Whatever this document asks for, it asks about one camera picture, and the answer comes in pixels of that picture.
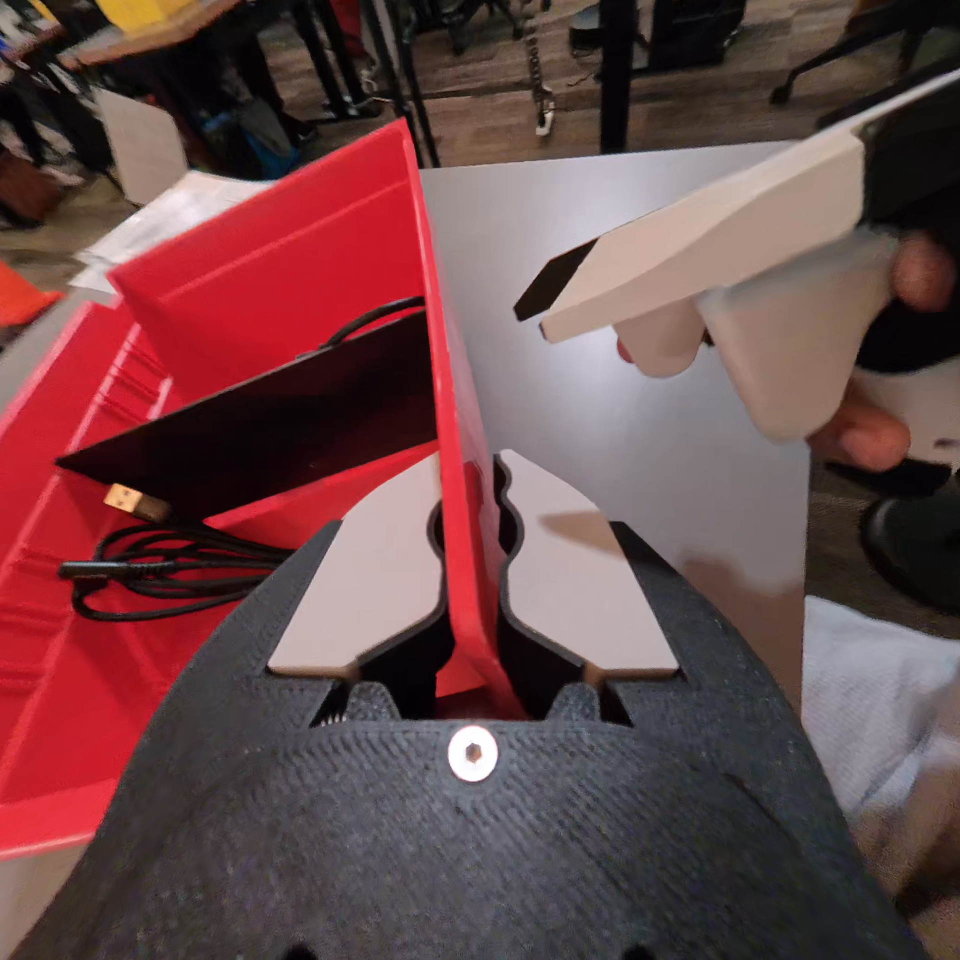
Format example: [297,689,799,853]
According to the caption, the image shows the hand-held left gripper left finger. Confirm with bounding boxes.
[267,453,451,676]

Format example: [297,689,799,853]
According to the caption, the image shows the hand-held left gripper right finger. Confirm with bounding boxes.
[495,448,680,672]

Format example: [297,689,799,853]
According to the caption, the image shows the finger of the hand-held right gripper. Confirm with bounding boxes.
[513,133,867,346]
[813,67,960,138]

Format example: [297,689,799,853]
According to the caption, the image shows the black USB cable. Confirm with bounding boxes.
[58,483,297,622]

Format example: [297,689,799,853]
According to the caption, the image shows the red plastic bin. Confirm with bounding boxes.
[0,116,530,862]

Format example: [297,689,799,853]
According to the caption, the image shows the grey desk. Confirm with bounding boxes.
[0,138,815,960]

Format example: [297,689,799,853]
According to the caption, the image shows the person's right hand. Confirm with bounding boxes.
[806,228,960,475]

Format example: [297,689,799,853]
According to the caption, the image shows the black chair base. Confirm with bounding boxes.
[768,22,960,106]

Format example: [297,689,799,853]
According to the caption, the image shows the black bin divider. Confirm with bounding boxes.
[56,309,440,520]

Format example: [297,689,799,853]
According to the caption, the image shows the black office chair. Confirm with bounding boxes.
[858,491,960,620]

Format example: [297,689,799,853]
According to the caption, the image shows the paper sheet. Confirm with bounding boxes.
[71,168,280,295]

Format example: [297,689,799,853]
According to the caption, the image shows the blue bag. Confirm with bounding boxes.
[201,97,303,183]

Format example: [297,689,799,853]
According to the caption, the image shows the white leaning board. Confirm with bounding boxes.
[93,86,189,207]

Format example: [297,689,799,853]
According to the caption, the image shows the wooden background table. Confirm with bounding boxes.
[56,0,250,72]

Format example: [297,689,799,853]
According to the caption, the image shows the black metal post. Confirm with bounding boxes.
[597,0,639,155]

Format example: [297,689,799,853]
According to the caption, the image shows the hanging metal chain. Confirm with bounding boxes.
[523,15,558,138]

